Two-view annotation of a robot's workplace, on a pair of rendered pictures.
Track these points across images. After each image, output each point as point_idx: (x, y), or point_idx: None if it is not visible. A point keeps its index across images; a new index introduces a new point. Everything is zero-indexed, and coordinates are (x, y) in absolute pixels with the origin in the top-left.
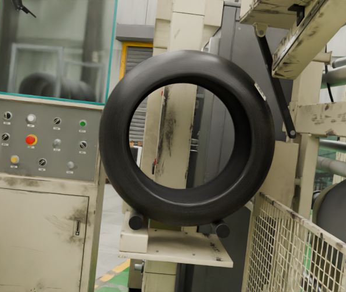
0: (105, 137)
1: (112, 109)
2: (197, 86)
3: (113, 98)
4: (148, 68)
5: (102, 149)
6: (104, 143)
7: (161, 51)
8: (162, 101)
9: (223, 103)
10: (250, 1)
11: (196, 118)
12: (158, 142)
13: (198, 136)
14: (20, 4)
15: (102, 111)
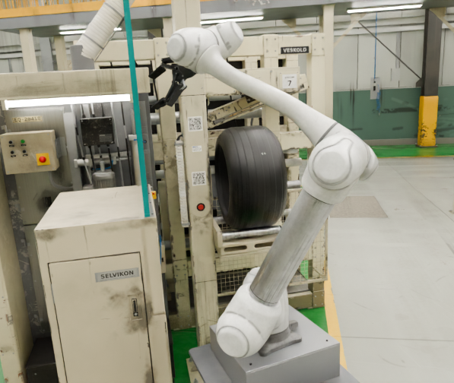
0: (285, 188)
1: (285, 172)
2: None
3: (283, 165)
4: (278, 142)
5: (284, 197)
6: (284, 193)
7: None
8: (204, 162)
9: (215, 151)
10: (232, 88)
11: None
12: (210, 191)
13: (150, 183)
14: None
15: (277, 175)
